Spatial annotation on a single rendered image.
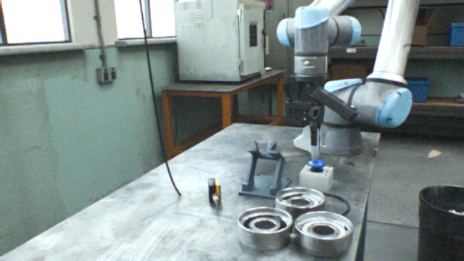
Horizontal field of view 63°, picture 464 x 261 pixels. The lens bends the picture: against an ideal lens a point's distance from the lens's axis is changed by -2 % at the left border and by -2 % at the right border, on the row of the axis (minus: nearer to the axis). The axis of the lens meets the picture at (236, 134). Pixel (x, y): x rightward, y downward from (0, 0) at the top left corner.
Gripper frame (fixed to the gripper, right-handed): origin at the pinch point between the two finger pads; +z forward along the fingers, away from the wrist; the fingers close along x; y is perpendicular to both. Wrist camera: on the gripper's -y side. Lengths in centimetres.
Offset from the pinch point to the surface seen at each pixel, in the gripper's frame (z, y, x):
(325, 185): 6.1, -3.0, 3.5
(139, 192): 8.3, 40.8, 17.9
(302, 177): 4.8, 2.7, 3.5
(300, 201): 6.2, 0.6, 14.1
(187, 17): -42, 139, -184
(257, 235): 4.9, 3.7, 33.2
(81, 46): -25, 152, -83
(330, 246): 5.7, -8.7, 31.2
